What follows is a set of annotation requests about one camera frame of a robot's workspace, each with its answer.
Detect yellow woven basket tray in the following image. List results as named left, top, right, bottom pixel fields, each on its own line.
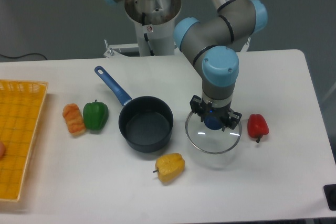
left=1, top=79, right=48, bottom=202

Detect green toy bell pepper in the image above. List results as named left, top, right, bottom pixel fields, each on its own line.
left=83, top=100, right=109, bottom=131

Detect black cable on floor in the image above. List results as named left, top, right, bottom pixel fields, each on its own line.
left=0, top=52, right=48, bottom=60

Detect dark saucepan blue handle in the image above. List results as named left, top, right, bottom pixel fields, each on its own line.
left=94, top=66, right=174, bottom=153

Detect red toy bell pepper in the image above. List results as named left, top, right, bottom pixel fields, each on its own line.
left=247, top=114, right=269, bottom=143

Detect white metal mounting bracket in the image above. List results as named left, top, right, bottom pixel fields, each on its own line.
left=103, top=39, right=140, bottom=58

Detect glass lid blue knob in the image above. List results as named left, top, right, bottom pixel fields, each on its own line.
left=185, top=112, right=242, bottom=154

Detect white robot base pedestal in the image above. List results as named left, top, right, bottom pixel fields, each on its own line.
left=124, top=0, right=181, bottom=56

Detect black device at table edge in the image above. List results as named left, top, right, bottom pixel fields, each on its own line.
left=323, top=184, right=336, bottom=211

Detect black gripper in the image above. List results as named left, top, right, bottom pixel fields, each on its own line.
left=190, top=95, right=242, bottom=132

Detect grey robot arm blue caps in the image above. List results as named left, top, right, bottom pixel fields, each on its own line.
left=106, top=0, right=268, bottom=130

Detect orange toy bread roll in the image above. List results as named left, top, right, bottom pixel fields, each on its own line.
left=62, top=103, right=86, bottom=136

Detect yellow toy bell pepper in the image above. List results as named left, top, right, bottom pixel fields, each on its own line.
left=152, top=153, right=185, bottom=183

